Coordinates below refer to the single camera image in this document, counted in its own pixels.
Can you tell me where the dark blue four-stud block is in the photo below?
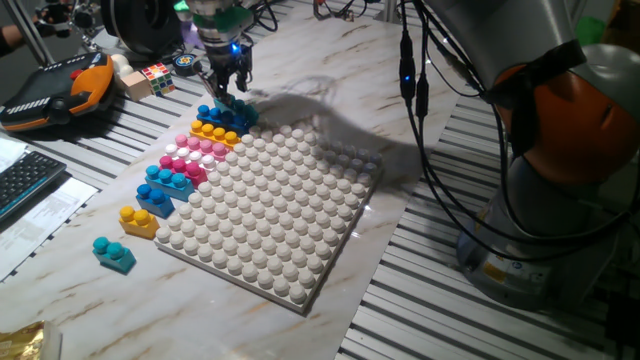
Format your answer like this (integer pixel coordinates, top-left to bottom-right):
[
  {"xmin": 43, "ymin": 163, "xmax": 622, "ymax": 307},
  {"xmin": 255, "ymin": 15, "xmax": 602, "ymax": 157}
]
[{"xmin": 196, "ymin": 103, "xmax": 251, "ymax": 137}]

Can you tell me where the magenta three-stud block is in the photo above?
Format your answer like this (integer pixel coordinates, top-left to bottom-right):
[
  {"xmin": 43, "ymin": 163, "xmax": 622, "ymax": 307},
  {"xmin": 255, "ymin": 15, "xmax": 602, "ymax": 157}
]
[{"xmin": 158, "ymin": 154, "xmax": 209, "ymax": 190}]

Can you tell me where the gold foil bag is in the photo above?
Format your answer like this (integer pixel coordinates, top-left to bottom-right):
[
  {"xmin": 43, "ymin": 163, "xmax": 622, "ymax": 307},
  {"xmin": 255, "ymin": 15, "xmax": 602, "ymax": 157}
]
[{"xmin": 0, "ymin": 320, "xmax": 64, "ymax": 360}]

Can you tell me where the silver post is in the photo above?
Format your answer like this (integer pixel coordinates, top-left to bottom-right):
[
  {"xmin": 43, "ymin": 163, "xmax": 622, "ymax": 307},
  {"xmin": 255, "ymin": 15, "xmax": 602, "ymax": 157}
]
[{"xmin": 374, "ymin": 0, "xmax": 402, "ymax": 24}]

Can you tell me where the white rounded figurine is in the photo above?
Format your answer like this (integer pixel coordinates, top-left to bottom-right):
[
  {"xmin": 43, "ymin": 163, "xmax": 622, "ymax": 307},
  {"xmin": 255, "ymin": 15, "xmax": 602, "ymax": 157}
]
[{"xmin": 109, "ymin": 53, "xmax": 135, "ymax": 79}]

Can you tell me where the white four-stud block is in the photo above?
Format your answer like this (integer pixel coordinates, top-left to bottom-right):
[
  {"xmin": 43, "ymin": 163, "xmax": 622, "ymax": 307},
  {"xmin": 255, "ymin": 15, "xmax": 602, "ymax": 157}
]
[{"xmin": 164, "ymin": 143, "xmax": 219, "ymax": 171}]

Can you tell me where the printed paper sheet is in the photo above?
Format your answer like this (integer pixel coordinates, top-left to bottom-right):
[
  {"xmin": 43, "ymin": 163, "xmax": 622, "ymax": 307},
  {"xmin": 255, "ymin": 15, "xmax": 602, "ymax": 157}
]
[
  {"xmin": 0, "ymin": 137, "xmax": 29, "ymax": 174},
  {"xmin": 0, "ymin": 177, "xmax": 100, "ymax": 282}
]

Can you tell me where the plain wooden cube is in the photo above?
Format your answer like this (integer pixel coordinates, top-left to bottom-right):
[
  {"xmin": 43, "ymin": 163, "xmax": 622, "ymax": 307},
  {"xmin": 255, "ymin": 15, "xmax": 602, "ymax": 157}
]
[{"xmin": 121, "ymin": 70, "xmax": 154, "ymax": 103}]

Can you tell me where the black orange teach pendant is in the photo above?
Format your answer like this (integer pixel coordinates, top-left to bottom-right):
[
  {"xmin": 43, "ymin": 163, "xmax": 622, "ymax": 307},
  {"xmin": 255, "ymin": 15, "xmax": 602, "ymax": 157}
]
[{"xmin": 0, "ymin": 51, "xmax": 117, "ymax": 133}]

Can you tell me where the black computer keyboard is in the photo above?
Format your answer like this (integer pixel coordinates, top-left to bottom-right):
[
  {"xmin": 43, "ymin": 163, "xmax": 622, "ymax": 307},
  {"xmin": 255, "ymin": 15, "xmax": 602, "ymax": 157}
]
[{"xmin": 0, "ymin": 150, "xmax": 68, "ymax": 221}]

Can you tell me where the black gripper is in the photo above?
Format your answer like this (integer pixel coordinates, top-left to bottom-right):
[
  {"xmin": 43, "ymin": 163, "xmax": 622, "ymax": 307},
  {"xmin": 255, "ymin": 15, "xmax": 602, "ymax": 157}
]
[{"xmin": 202, "ymin": 42, "xmax": 254, "ymax": 105}]

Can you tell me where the light pink four-stud block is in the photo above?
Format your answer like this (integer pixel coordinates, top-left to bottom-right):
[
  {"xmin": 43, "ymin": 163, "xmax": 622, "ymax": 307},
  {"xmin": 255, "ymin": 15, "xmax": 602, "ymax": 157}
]
[{"xmin": 174, "ymin": 133, "xmax": 230, "ymax": 162}]

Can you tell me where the marble pattern board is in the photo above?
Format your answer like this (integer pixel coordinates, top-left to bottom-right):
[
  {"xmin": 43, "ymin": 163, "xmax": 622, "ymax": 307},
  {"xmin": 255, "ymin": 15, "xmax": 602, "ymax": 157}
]
[{"xmin": 0, "ymin": 2, "xmax": 461, "ymax": 360}]

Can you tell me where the light blue three-stud block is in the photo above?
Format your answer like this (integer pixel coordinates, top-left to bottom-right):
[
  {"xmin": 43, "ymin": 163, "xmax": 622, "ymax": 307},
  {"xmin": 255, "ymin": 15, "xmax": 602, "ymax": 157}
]
[{"xmin": 144, "ymin": 164, "xmax": 196, "ymax": 203}]

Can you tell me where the translucent purple plastic object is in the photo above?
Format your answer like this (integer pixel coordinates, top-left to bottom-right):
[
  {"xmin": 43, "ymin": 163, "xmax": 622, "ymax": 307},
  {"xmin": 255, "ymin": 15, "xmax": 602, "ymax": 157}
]
[{"xmin": 180, "ymin": 19, "xmax": 201, "ymax": 49}]

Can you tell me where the Rubik's cube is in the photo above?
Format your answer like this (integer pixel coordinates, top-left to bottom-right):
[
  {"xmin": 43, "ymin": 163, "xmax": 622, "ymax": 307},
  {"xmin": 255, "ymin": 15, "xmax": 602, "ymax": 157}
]
[{"xmin": 141, "ymin": 62, "xmax": 177, "ymax": 98}]

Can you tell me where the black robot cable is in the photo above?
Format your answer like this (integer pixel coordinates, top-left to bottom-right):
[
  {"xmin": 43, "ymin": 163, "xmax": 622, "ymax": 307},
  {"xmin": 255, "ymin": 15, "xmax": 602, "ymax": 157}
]
[
  {"xmin": 414, "ymin": 0, "xmax": 640, "ymax": 246},
  {"xmin": 397, "ymin": 0, "xmax": 640, "ymax": 264}
]

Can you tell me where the white studded baseplate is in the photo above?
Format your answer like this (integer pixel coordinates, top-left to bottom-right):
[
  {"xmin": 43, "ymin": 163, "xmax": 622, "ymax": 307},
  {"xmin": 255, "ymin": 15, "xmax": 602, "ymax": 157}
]
[{"xmin": 153, "ymin": 119, "xmax": 385, "ymax": 316}]

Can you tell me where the yellow two-stud block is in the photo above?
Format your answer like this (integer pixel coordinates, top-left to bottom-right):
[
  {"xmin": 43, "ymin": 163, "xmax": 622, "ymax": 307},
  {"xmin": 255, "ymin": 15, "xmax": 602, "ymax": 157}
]
[{"xmin": 118, "ymin": 205, "xmax": 161, "ymax": 241}]

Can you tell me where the round black puck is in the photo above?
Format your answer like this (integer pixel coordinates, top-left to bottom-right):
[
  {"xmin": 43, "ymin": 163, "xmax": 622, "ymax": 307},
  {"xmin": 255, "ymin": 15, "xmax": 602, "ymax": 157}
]
[{"xmin": 172, "ymin": 52, "xmax": 202, "ymax": 77}]

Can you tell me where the teal two-stud block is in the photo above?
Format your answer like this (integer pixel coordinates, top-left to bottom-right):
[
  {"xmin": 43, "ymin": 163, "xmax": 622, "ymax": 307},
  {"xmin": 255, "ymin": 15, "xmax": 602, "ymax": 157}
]
[{"xmin": 92, "ymin": 236, "xmax": 137, "ymax": 275}]

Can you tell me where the black filament spool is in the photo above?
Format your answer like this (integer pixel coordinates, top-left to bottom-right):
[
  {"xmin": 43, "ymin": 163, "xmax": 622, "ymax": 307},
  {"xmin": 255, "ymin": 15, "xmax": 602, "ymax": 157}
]
[{"xmin": 99, "ymin": 0, "xmax": 184, "ymax": 57}]

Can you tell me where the teal four-stud block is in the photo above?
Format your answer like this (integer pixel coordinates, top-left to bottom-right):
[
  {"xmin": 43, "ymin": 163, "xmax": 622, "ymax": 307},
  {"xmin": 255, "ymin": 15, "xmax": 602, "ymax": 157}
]
[{"xmin": 213, "ymin": 96, "xmax": 260, "ymax": 126}]

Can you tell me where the dark blue two-stud block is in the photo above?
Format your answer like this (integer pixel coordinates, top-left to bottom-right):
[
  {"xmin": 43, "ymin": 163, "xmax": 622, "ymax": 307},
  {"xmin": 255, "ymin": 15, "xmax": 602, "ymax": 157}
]
[{"xmin": 135, "ymin": 183, "xmax": 176, "ymax": 220}]

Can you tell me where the yellow four-stud block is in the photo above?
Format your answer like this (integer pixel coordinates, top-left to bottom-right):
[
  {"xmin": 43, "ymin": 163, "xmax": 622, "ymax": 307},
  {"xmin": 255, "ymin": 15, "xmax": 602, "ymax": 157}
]
[{"xmin": 189, "ymin": 119, "xmax": 242, "ymax": 150}]

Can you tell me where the person hand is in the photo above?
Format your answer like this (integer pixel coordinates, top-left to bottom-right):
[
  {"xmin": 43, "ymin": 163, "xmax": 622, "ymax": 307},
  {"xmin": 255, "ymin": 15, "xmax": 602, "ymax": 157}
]
[{"xmin": 0, "ymin": 23, "xmax": 44, "ymax": 44}]

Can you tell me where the aluminium frame strut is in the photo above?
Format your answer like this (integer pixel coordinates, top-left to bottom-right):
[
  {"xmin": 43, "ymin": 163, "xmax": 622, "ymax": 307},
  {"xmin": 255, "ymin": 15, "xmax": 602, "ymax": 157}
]
[{"xmin": 4, "ymin": 0, "xmax": 56, "ymax": 66}]

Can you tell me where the black handheld device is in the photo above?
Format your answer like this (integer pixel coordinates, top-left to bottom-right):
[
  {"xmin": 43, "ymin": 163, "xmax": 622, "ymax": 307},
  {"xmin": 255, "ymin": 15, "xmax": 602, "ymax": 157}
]
[{"xmin": 34, "ymin": 2, "xmax": 76, "ymax": 39}]

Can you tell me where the thin silver rod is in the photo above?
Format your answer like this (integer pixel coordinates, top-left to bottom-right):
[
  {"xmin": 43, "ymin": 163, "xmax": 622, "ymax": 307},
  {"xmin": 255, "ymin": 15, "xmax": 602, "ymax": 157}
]
[{"xmin": 74, "ymin": 9, "xmax": 115, "ymax": 55}]

